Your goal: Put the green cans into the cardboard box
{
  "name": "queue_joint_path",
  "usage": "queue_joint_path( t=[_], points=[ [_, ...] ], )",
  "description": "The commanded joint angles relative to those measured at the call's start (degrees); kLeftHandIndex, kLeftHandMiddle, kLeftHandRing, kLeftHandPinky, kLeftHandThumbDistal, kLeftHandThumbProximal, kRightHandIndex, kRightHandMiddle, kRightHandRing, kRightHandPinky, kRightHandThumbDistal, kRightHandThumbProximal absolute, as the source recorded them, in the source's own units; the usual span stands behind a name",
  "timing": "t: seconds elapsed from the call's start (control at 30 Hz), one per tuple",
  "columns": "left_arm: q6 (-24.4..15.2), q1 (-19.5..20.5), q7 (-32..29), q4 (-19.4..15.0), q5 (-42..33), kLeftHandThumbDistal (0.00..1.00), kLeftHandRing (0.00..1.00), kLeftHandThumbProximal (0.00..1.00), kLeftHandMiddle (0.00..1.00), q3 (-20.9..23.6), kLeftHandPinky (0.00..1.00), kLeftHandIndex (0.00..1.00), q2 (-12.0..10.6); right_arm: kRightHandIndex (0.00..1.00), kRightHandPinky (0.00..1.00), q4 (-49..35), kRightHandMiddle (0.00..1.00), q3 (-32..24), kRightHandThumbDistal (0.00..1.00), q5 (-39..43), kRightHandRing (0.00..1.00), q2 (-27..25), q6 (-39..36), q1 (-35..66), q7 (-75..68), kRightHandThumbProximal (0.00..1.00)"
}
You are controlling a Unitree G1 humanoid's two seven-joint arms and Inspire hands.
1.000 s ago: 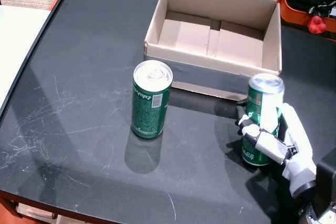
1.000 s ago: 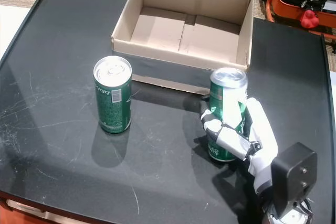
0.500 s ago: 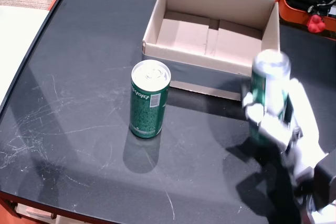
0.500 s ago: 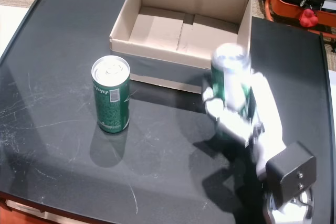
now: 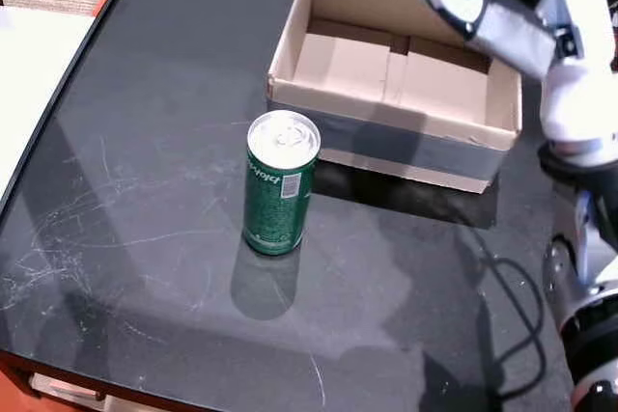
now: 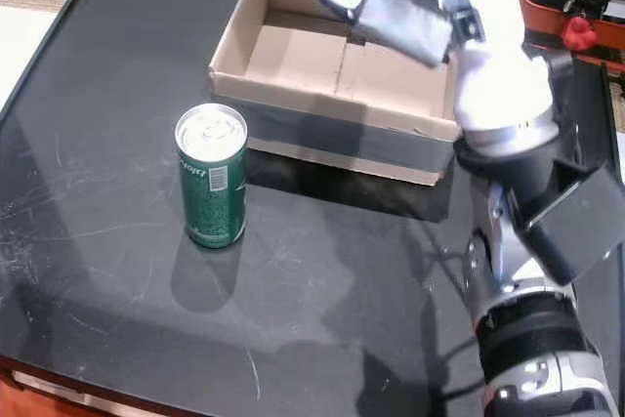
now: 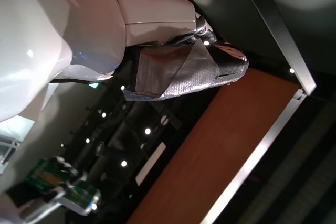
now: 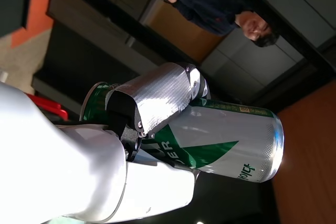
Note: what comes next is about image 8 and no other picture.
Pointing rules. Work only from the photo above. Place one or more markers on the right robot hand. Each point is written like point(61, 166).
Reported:
point(65, 169)

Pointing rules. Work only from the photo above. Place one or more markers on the green soda can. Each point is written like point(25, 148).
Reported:
point(223, 140)

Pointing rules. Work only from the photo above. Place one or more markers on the red plastic object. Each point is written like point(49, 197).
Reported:
point(50, 104)

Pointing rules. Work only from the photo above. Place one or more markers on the person in dark sweater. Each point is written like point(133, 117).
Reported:
point(204, 1)

